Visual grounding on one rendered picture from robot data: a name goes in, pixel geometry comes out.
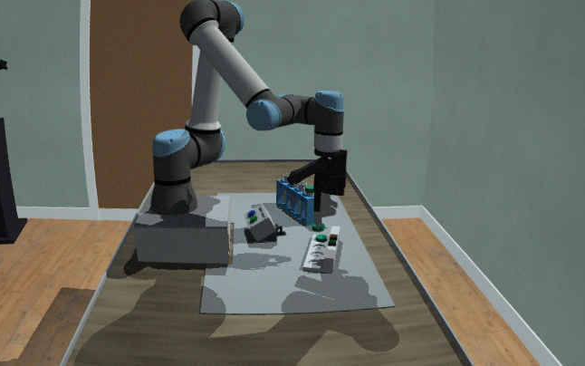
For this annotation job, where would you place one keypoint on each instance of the blue four-tube rack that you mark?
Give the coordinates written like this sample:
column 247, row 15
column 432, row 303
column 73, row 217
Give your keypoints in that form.
column 281, row 185

